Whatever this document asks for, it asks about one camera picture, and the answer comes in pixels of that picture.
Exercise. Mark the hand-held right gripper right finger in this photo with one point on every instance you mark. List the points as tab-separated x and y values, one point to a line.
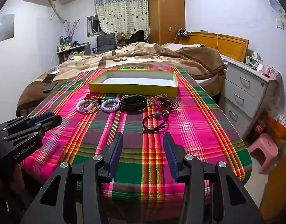
171	158

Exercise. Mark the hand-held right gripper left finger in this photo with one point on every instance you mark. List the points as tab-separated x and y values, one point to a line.
116	154

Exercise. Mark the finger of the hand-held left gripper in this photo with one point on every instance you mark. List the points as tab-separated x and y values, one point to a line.
40	119
51	120

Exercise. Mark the white shallow box tray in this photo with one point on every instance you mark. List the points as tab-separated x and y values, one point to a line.
133	89

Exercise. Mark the pink green plaid cloth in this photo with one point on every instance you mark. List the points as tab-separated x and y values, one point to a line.
192	126

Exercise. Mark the dark phone with orange charm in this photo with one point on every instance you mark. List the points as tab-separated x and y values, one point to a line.
49	78

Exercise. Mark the white card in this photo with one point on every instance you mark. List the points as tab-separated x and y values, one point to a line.
53	70

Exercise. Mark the row of bottles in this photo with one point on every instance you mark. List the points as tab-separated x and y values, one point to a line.
63	44

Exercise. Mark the grey desk shelf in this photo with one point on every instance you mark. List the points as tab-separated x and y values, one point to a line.
82	47

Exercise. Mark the white bed sheet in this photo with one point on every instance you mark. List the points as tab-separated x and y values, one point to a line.
210	84

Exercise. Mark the cola bottle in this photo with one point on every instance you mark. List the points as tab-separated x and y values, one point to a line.
257	130

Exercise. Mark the pink plastic stool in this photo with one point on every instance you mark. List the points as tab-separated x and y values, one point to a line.
264	149

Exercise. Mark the purple flower branches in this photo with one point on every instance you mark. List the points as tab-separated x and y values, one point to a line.
71	29

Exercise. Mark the black office chair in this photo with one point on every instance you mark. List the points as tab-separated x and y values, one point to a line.
105	42

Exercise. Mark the brown printed blanket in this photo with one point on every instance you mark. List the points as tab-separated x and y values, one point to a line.
133	58

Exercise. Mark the grey drawer nightstand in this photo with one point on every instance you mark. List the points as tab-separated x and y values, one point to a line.
245	93

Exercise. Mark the window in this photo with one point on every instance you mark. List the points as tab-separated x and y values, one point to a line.
92	25

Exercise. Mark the brown teddy bear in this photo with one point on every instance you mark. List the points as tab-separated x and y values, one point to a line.
120	38

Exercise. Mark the air conditioner pipe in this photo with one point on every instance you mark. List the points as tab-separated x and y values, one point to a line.
56	11

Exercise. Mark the orange basket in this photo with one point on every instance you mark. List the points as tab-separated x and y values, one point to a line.
276	127

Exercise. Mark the white pillow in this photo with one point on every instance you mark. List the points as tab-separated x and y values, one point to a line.
180	46

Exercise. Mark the wooden door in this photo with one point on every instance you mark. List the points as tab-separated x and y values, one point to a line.
280	191

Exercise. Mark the dark cloth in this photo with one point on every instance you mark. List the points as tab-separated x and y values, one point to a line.
138	37

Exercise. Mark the heart print curtain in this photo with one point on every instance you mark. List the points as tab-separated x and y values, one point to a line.
119	14

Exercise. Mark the black eyeglasses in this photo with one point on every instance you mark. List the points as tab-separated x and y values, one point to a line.
252	61

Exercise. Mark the wooden bed headboard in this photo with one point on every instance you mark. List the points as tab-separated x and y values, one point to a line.
227	44

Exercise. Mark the wooden wardrobe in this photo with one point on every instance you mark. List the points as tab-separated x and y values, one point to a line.
166	16

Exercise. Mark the wall poster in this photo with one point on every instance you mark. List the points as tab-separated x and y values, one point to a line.
4	28

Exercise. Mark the wall shelf with charger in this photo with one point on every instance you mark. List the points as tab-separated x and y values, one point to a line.
184	33

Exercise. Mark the white wall switch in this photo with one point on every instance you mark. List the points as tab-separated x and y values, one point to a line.
280	24

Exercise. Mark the cartoon wall sticker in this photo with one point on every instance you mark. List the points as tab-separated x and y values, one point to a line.
275	4

